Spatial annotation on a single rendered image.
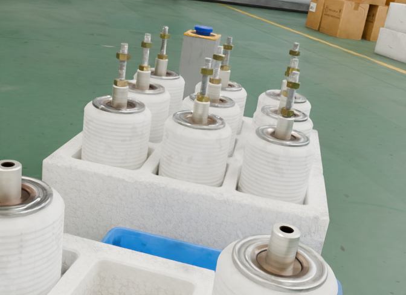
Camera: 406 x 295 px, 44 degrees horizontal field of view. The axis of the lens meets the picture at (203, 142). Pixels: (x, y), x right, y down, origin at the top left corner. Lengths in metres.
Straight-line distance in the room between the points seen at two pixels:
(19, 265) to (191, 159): 0.31
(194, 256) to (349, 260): 0.38
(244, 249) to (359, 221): 0.72
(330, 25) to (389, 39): 0.90
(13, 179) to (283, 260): 0.23
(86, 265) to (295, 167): 0.31
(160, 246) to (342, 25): 3.92
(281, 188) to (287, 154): 0.05
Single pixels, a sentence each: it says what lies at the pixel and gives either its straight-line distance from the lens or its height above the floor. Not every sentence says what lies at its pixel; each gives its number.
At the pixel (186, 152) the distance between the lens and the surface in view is 0.68.
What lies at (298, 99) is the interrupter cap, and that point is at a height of 0.25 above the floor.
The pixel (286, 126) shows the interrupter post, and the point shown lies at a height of 0.27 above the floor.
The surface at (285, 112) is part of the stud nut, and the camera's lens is 0.69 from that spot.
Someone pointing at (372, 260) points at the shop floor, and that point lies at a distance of 0.99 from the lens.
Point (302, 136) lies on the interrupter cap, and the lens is 0.72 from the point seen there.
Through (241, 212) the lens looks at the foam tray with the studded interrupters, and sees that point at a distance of 0.67.
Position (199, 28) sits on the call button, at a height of 0.33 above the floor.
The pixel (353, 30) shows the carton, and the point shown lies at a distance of 4.56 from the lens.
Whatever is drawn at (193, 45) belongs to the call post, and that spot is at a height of 0.29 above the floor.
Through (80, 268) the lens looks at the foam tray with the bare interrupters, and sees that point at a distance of 0.50.
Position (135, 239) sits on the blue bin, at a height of 0.11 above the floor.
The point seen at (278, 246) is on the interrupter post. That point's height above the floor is 0.27.
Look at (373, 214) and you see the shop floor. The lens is 1.17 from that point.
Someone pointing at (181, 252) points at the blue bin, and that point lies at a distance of 0.67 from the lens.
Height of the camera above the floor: 0.47
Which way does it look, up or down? 20 degrees down
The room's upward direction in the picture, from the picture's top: 9 degrees clockwise
